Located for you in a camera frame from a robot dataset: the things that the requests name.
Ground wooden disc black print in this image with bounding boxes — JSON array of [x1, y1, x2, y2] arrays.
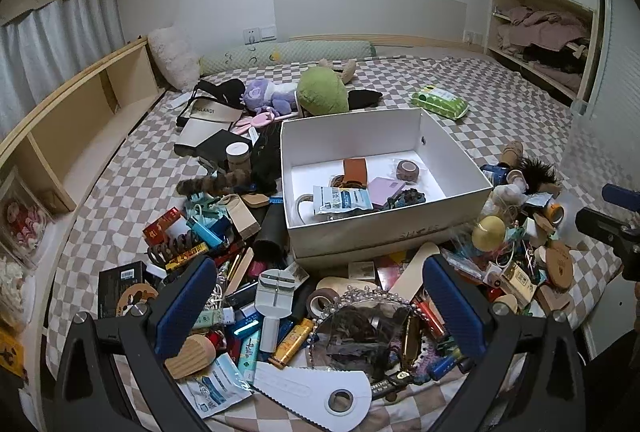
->
[[116, 285, 160, 318]]

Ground lilac card box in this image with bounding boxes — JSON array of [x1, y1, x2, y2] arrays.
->
[[366, 177, 407, 208]]

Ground white serrated plastic board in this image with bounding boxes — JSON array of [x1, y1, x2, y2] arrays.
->
[[250, 364, 373, 430]]

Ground yellow sponge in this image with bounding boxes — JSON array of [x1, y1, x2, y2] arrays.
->
[[471, 213, 507, 254]]

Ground purple plush toy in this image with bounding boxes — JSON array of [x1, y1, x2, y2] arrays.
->
[[242, 79, 299, 115]]

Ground black fabric bag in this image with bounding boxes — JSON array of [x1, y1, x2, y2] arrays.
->
[[195, 80, 247, 109]]

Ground white plastic tool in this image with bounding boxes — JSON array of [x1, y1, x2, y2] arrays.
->
[[255, 269, 296, 353]]

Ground wall switch plate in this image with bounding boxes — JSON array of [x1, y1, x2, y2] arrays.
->
[[243, 26, 277, 44]]

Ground long pale wooden board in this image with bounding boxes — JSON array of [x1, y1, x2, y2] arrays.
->
[[387, 242, 441, 305]]

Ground blue labelled bottle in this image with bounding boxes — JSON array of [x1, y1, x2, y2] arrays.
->
[[481, 165, 511, 187]]

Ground black foam cylinder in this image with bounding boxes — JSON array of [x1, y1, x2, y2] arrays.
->
[[254, 202, 288, 263]]

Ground black fuzzy cloth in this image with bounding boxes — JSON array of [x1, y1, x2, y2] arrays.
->
[[249, 122, 283, 195]]

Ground blue white mask packet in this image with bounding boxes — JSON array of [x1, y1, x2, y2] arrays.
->
[[177, 354, 253, 420], [312, 185, 375, 215]]

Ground checkered bedsheet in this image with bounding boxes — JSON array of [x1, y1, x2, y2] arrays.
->
[[45, 55, 626, 432]]

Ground brown fur tail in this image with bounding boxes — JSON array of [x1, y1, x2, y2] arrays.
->
[[177, 169, 253, 198]]

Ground black folded clothes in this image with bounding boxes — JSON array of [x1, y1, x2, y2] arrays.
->
[[522, 43, 588, 73]]

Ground dark brown tape roll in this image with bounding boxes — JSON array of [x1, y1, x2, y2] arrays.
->
[[306, 287, 335, 320]]

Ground green tissue packet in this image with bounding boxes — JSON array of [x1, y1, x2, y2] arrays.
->
[[409, 85, 471, 119]]

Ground brown plush bear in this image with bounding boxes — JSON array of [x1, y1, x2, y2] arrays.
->
[[317, 57, 358, 86]]

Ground brown patterned tape roll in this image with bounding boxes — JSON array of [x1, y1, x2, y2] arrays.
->
[[396, 159, 423, 183]]

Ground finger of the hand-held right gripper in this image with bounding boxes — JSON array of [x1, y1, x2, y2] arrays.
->
[[575, 208, 640, 283], [602, 185, 640, 213]]

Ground wooden bedside shelf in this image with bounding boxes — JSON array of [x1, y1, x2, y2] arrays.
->
[[0, 36, 167, 213]]

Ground black barcode box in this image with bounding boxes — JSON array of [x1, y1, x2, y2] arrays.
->
[[97, 261, 151, 320]]

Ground green plush toy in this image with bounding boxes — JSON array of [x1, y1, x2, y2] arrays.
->
[[295, 66, 351, 117]]

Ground black flat box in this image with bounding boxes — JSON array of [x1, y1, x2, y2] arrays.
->
[[195, 128, 252, 165]]

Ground pink folded clothes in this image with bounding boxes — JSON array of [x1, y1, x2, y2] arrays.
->
[[495, 5, 593, 53]]

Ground orange printed packet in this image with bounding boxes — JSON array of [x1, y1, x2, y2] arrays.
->
[[165, 242, 210, 272]]

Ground red white carton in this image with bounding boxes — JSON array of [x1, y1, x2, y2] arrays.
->
[[143, 207, 188, 247]]

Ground clear box with red print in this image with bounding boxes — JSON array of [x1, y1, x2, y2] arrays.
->
[[0, 167, 53, 268]]

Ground blue lighter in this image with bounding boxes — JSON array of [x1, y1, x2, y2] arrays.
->
[[192, 219, 223, 249]]

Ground green bolster pillow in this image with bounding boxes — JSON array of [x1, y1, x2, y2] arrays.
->
[[199, 40, 378, 77]]

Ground white headboard panel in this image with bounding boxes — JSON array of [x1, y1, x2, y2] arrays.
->
[[272, 0, 468, 44]]

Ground black bead bracelet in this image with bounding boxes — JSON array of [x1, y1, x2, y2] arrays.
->
[[387, 189, 427, 208]]

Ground kraft paper tag box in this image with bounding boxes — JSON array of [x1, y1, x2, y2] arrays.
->
[[225, 197, 262, 240]]

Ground wooden wardrobe shelf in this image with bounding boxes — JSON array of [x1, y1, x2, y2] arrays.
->
[[484, 0, 601, 106]]

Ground brown hair claw clip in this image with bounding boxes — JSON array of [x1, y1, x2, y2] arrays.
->
[[147, 232, 201, 269]]

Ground wooden headboard rail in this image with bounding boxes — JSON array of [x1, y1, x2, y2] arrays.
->
[[290, 34, 486, 49]]

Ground round wooden coaster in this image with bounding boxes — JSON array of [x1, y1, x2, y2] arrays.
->
[[542, 243, 575, 288]]

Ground wooden heart piece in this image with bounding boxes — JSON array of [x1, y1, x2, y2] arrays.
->
[[535, 285, 576, 318]]

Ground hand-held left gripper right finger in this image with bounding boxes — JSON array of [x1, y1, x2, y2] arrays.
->
[[422, 255, 588, 432]]

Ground white cardboard box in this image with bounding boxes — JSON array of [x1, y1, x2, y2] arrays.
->
[[279, 107, 496, 270]]

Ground grey curtain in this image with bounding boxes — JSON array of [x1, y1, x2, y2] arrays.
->
[[0, 0, 126, 125]]

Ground bead-rimmed mirror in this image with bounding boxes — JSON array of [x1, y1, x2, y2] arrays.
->
[[309, 287, 418, 385]]

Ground tan plush boot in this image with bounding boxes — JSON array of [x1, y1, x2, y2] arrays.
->
[[500, 141, 525, 168]]

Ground flat wooden stick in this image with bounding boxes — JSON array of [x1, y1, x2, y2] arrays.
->
[[225, 248, 255, 297]]

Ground black haired troll doll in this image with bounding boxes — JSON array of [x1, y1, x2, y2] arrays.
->
[[515, 157, 563, 198]]

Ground yellow orange lighter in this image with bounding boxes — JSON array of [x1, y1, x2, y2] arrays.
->
[[269, 317, 316, 369]]

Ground white fluffy pillow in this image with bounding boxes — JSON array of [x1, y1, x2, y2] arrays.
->
[[147, 26, 202, 92]]

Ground kraft labelled box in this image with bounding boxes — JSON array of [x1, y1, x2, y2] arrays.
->
[[500, 265, 541, 308]]

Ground brown leather wallet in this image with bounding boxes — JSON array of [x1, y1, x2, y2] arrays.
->
[[342, 157, 370, 188]]

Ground jar with white lid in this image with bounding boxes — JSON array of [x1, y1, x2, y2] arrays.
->
[[226, 142, 252, 173]]

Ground wooden oval block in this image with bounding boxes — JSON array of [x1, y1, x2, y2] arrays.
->
[[164, 333, 217, 380]]

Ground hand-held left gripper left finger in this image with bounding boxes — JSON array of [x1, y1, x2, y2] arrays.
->
[[42, 255, 217, 432]]

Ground white sliding wardrobe door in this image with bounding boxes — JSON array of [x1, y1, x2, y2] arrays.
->
[[582, 0, 640, 123]]

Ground small white carton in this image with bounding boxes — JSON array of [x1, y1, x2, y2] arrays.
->
[[347, 261, 376, 283]]

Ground teal tube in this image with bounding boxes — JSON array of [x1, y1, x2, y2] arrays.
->
[[237, 329, 262, 375]]

